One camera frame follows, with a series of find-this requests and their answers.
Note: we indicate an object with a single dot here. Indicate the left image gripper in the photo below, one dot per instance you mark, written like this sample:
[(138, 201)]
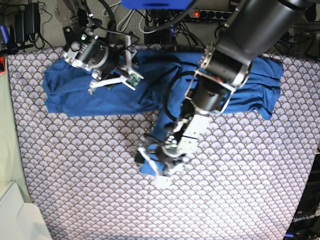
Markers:
[(106, 62)]

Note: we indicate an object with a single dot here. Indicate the black OpenArm box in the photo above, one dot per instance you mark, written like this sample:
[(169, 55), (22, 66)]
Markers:
[(305, 224)]

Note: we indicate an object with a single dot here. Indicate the fan-patterned tablecloth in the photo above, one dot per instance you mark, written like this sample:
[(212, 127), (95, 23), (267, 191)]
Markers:
[(244, 181)]

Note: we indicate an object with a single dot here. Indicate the blue long-sleeve T-shirt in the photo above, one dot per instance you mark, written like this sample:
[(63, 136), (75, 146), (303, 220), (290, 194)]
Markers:
[(66, 88)]

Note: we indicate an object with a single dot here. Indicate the white power strip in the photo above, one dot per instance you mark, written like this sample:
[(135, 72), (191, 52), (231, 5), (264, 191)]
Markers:
[(210, 14)]

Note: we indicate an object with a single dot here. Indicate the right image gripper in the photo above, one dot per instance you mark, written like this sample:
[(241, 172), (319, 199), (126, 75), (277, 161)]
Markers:
[(164, 158)]

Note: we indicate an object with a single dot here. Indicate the white plastic bin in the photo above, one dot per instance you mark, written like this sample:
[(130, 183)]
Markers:
[(20, 220)]

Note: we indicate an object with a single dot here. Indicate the blue handled clamp left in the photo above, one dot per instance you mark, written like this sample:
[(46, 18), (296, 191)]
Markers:
[(11, 46)]

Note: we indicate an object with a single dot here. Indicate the blue box overhead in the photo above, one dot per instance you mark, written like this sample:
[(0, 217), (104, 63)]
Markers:
[(156, 4)]

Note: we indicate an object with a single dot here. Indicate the black power adapter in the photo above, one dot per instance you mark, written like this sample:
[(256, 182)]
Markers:
[(27, 23)]

